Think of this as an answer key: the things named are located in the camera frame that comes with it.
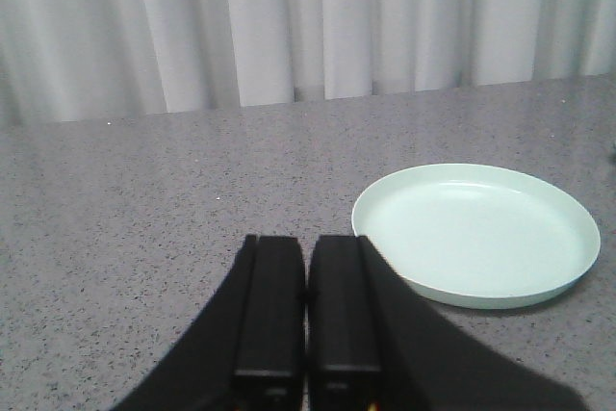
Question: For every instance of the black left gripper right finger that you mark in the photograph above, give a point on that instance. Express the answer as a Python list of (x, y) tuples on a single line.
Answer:
[(375, 344)]

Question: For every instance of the mint green round plate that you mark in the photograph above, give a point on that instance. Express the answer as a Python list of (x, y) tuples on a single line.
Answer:
[(477, 236)]

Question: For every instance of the white pleated curtain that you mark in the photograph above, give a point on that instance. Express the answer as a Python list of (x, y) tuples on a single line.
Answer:
[(65, 60)]

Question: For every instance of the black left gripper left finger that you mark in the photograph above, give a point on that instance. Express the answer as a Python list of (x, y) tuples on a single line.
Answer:
[(245, 349)]

